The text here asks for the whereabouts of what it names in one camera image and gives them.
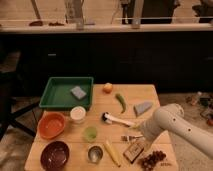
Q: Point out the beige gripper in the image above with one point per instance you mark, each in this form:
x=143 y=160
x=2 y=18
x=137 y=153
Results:
x=147 y=144

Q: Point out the wooden board eraser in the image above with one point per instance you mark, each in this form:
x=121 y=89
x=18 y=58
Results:
x=133 y=151

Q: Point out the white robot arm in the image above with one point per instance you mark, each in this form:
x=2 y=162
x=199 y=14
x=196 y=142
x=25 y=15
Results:
x=170 y=118

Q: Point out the small metal cup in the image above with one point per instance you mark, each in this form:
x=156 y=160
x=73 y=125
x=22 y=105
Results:
x=95 y=154

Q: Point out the small green cup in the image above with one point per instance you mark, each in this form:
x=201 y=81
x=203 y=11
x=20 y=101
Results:
x=90 y=134

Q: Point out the white paper cup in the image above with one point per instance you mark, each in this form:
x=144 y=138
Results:
x=78 y=114

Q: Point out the bunch of red grapes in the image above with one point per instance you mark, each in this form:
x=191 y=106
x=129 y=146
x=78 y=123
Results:
x=148 y=163

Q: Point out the metal fork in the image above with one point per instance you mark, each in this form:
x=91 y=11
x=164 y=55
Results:
x=129 y=138

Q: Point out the grey wedge block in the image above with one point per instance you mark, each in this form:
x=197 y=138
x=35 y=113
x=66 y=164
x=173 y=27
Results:
x=139 y=109

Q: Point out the orange fruit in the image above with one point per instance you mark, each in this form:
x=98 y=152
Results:
x=107 y=88

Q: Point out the grey sponge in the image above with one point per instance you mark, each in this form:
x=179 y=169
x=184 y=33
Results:
x=78 y=92

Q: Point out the dark red bowl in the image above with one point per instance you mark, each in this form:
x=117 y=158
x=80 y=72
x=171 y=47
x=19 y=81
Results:
x=54 y=156

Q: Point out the orange bowl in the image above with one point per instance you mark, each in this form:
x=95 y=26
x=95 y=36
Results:
x=51 y=125

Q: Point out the green plastic tray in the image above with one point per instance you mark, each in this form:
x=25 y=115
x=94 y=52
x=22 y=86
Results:
x=57 y=95

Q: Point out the white handled dish brush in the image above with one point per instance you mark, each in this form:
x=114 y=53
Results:
x=108 y=118

